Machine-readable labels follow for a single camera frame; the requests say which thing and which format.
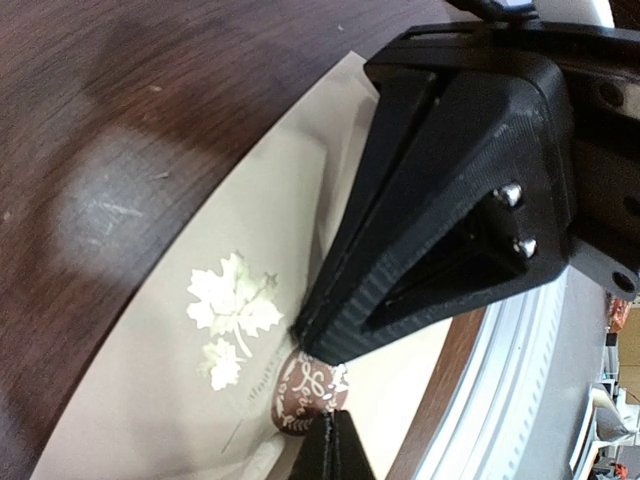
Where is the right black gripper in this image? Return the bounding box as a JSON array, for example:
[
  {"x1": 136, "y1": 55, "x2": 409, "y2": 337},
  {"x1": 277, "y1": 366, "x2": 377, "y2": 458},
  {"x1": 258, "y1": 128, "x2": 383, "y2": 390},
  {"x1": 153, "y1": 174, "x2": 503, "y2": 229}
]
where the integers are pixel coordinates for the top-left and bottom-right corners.
[{"x1": 301, "y1": 21, "x2": 639, "y2": 364}]

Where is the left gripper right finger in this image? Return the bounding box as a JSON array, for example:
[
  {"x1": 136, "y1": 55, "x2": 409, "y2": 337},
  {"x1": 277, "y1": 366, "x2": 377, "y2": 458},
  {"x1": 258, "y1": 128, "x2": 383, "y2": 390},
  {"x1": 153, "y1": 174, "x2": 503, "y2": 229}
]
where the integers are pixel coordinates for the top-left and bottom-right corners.
[{"x1": 329, "y1": 410, "x2": 375, "y2": 480}]

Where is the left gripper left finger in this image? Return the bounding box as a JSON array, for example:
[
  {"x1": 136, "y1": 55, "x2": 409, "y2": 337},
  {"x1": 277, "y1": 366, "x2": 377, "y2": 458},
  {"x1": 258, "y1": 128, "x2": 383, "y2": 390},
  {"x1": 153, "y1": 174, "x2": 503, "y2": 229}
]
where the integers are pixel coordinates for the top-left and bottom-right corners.
[{"x1": 289, "y1": 413, "x2": 332, "y2": 480}]

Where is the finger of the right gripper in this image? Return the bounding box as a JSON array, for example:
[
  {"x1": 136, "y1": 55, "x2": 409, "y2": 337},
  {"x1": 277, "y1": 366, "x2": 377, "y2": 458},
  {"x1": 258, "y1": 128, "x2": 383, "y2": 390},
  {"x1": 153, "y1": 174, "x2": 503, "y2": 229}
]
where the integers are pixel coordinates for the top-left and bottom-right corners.
[{"x1": 293, "y1": 69, "x2": 450, "y2": 345}]

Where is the round brown seal sticker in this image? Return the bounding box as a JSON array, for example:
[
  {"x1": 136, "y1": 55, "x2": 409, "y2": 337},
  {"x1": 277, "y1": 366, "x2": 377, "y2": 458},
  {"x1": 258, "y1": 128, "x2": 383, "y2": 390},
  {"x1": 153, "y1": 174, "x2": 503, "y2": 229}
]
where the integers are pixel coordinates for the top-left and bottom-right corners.
[{"x1": 271, "y1": 350, "x2": 349, "y2": 436}]

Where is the brown kraft envelope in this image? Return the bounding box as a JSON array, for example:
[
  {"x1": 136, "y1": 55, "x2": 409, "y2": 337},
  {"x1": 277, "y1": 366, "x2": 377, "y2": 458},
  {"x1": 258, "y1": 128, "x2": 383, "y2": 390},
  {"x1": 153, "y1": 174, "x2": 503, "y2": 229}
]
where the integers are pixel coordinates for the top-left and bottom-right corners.
[{"x1": 33, "y1": 53, "x2": 449, "y2": 479}]

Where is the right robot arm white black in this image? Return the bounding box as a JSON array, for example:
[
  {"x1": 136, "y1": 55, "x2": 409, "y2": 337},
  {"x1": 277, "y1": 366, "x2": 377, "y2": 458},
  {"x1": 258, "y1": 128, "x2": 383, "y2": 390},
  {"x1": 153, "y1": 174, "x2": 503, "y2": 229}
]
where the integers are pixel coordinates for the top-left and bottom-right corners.
[{"x1": 291, "y1": 1, "x2": 639, "y2": 365}]

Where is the front aluminium rail base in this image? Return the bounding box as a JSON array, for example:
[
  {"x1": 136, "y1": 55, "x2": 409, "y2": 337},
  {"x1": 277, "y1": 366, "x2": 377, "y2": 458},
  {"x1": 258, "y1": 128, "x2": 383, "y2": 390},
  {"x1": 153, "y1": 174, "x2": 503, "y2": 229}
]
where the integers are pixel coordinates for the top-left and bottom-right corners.
[{"x1": 414, "y1": 269, "x2": 607, "y2": 479}]

